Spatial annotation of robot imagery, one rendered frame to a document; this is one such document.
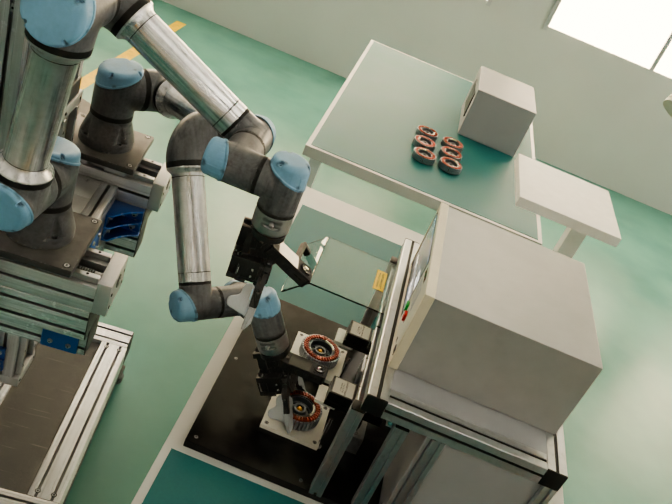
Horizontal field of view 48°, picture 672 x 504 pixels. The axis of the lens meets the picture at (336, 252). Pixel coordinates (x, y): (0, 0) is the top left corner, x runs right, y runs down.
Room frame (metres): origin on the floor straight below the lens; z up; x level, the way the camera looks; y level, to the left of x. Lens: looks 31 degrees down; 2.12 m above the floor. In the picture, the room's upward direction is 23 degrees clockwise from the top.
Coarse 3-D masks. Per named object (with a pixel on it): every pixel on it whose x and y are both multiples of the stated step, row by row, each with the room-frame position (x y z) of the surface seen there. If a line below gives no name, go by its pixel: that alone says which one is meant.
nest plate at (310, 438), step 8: (272, 400) 1.42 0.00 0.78; (328, 408) 1.48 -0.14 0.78; (264, 416) 1.36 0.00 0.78; (264, 424) 1.34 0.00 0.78; (272, 424) 1.35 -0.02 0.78; (280, 424) 1.36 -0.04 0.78; (320, 424) 1.41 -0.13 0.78; (280, 432) 1.34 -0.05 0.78; (296, 432) 1.35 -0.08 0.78; (304, 432) 1.37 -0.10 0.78; (312, 432) 1.38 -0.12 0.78; (320, 432) 1.39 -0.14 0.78; (296, 440) 1.34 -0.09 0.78; (304, 440) 1.34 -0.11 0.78; (312, 440) 1.35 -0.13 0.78; (312, 448) 1.34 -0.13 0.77
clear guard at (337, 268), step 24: (336, 240) 1.79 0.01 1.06; (312, 264) 1.65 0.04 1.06; (336, 264) 1.68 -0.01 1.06; (360, 264) 1.73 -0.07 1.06; (384, 264) 1.78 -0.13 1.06; (288, 288) 1.56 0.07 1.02; (336, 288) 1.58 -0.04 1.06; (360, 288) 1.62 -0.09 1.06; (384, 288) 1.66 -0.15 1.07; (384, 312) 1.56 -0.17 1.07
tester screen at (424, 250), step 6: (432, 228) 1.67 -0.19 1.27; (432, 234) 1.62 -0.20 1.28; (426, 240) 1.67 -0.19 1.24; (426, 246) 1.62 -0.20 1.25; (420, 252) 1.67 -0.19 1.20; (426, 252) 1.58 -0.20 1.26; (420, 258) 1.62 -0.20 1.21; (426, 258) 1.53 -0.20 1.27; (426, 264) 1.49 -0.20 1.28; (414, 270) 1.62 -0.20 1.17; (420, 270) 1.53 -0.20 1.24; (420, 276) 1.48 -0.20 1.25; (414, 282) 1.53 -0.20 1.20; (414, 288) 1.48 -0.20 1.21; (408, 300) 1.48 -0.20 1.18
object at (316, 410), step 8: (296, 392) 1.45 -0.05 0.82; (304, 392) 1.46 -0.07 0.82; (296, 400) 1.44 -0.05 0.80; (304, 400) 1.44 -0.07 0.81; (312, 400) 1.44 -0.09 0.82; (296, 408) 1.40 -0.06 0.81; (304, 408) 1.41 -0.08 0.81; (312, 408) 1.42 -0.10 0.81; (320, 408) 1.43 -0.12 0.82; (296, 416) 1.37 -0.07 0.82; (304, 416) 1.38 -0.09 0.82; (312, 416) 1.39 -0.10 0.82; (320, 416) 1.40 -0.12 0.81; (296, 424) 1.36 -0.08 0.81; (304, 424) 1.36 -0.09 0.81; (312, 424) 1.37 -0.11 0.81
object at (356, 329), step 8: (352, 320) 1.68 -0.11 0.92; (352, 328) 1.65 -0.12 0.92; (360, 328) 1.66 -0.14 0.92; (368, 328) 1.68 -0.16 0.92; (336, 336) 1.64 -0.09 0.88; (344, 336) 1.66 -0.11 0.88; (352, 336) 1.62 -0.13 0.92; (360, 336) 1.63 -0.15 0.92; (368, 336) 1.64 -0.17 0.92; (344, 344) 1.62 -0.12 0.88; (352, 344) 1.62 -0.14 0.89; (360, 344) 1.62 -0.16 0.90; (368, 344) 1.62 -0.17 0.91
